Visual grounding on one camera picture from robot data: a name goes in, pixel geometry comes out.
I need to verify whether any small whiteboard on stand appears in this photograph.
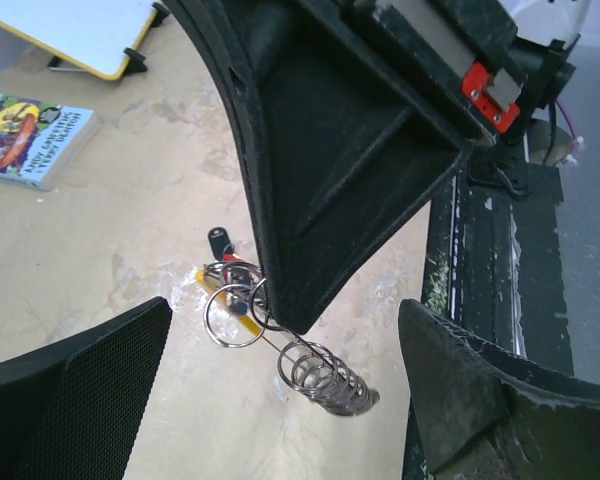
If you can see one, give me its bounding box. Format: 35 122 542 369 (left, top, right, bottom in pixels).
0 0 170 81

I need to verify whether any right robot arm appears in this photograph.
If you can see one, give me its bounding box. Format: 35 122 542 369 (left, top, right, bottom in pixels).
168 1 588 334

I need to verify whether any black base frame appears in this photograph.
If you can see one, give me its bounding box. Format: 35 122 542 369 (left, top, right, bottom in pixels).
421 165 574 375

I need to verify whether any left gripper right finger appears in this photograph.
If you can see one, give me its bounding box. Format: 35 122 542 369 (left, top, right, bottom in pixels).
398 300 600 479

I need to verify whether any yellow key tag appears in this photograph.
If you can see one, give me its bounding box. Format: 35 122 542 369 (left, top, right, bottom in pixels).
196 268 263 348

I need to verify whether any large keyring with small rings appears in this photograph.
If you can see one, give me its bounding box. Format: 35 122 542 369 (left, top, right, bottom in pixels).
202 261 380 417

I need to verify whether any red key tag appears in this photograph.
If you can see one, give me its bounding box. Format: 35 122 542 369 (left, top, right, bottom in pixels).
223 244 243 262

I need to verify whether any treehouse paperback book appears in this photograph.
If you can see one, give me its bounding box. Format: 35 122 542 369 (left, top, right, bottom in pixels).
0 93 101 191

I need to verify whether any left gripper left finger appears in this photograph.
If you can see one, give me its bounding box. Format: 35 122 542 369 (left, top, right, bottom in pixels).
0 297 172 479

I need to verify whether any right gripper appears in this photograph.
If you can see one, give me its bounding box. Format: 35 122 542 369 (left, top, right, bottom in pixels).
168 0 523 334

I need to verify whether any blue key tag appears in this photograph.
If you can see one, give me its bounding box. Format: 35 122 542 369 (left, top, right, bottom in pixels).
227 295 249 317

